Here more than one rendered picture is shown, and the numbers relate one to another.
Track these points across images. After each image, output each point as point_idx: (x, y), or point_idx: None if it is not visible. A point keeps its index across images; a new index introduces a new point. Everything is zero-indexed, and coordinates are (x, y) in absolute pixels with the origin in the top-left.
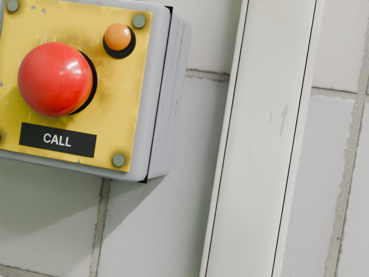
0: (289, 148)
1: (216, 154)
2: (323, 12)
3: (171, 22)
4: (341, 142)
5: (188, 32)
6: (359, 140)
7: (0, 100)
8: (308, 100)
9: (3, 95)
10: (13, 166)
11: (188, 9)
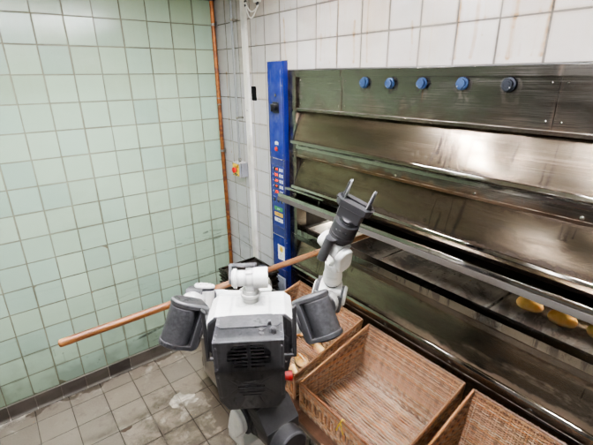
0: (251, 174)
1: None
2: (253, 162)
3: (241, 164)
4: (256, 173)
5: (246, 163)
6: (257, 173)
7: None
8: (253, 169)
9: None
10: None
11: (247, 161)
